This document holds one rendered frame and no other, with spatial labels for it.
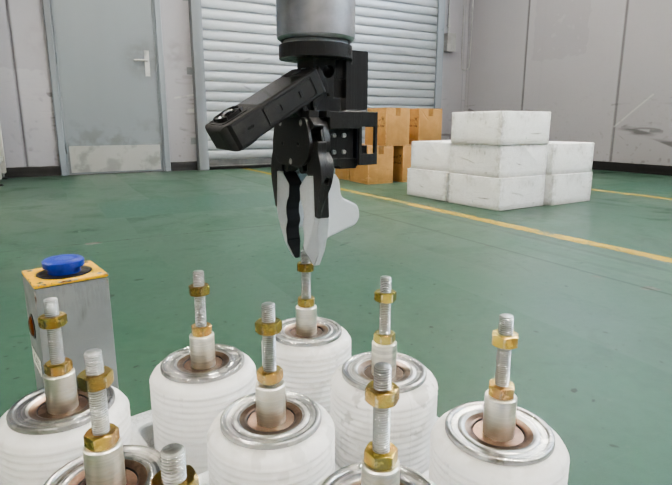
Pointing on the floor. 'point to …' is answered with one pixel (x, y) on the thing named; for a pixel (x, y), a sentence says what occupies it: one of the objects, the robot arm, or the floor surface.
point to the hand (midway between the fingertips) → (299, 249)
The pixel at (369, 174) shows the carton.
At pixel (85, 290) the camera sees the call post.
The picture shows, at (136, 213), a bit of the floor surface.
